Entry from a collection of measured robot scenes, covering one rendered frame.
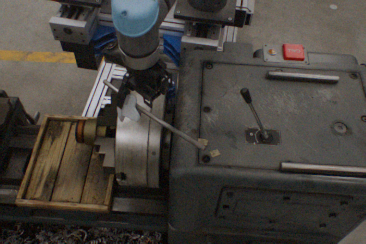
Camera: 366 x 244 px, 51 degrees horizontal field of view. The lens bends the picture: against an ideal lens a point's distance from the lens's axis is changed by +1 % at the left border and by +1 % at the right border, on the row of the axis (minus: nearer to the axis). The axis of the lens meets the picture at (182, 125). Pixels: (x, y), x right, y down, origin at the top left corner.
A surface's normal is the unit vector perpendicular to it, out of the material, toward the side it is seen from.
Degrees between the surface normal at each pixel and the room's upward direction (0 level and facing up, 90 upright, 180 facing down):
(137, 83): 10
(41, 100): 0
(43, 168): 0
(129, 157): 56
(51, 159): 0
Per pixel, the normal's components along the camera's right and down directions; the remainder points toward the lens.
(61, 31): -0.16, 0.81
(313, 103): 0.04, -0.57
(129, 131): 0.00, -0.09
